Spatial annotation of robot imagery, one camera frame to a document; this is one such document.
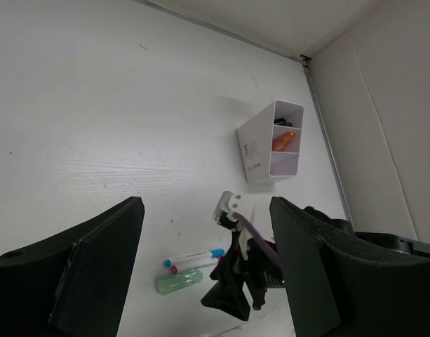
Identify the orange pastel highlighter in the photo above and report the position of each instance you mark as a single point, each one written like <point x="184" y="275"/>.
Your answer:
<point x="281" y="142"/>

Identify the white three-compartment organizer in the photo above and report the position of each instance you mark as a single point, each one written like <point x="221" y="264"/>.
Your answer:
<point x="261" y="165"/>

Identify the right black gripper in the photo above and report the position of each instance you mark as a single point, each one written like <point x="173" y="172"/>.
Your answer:
<point x="241" y="285"/>

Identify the green pastel highlighter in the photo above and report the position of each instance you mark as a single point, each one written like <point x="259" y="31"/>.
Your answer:
<point x="168" y="283"/>

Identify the white marker pink caps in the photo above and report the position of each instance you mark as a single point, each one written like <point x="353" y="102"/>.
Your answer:
<point x="193" y="264"/>

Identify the white marker blue caps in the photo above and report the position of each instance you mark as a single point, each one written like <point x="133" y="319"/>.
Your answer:
<point x="214" y="253"/>

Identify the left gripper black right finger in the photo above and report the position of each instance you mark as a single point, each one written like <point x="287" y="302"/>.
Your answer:
<point x="340" y="285"/>

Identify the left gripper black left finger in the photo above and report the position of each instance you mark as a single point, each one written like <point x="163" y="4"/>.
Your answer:
<point x="74" y="283"/>

